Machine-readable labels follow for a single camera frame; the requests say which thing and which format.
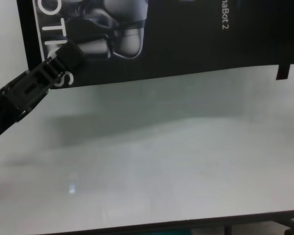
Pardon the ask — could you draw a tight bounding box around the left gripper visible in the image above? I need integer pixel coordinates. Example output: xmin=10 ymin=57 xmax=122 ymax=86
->
xmin=0 ymin=40 xmax=86 ymax=144

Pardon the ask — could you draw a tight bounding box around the black robot poster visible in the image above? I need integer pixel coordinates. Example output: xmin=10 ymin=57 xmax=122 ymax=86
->
xmin=33 ymin=0 xmax=294 ymax=88

